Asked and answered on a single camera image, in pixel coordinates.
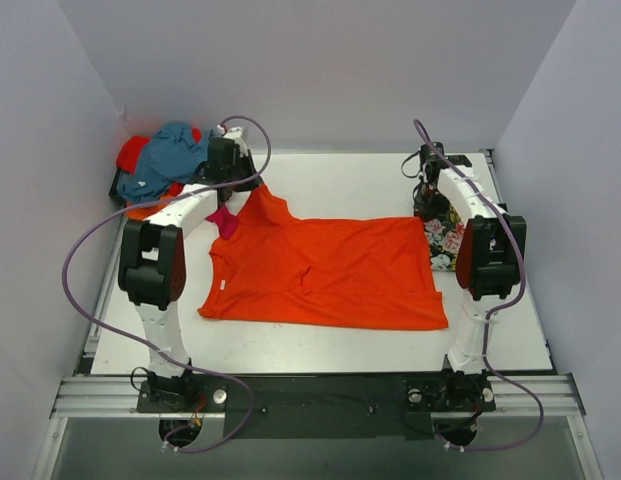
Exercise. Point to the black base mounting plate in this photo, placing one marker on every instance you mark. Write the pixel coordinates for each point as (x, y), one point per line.
(416, 406)

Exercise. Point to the red t-shirt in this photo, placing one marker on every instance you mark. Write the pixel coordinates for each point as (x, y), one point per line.
(131, 150)

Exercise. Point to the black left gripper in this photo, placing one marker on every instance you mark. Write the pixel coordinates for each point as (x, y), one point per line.
(245, 176)

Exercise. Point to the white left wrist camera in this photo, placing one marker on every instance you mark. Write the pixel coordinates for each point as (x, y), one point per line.
(237, 134)

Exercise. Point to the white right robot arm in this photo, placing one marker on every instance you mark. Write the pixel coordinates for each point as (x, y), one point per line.
(489, 262)

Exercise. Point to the blue t-shirt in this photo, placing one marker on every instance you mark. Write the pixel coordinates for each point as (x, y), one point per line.
(171, 156)

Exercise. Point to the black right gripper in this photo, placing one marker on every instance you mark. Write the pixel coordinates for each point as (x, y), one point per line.
(425, 201)

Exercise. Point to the light orange t-shirt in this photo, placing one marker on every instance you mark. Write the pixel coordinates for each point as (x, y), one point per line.
(144, 209)

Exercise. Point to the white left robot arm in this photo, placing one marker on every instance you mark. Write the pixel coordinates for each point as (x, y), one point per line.
(152, 266)

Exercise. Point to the black floral t-shirt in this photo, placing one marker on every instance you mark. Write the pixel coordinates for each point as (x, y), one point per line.
(444, 231)

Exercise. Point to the aluminium front rail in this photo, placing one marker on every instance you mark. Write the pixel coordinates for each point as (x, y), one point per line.
(114, 397)

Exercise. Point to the pink t-shirt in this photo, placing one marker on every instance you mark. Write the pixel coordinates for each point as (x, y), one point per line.
(226, 222)

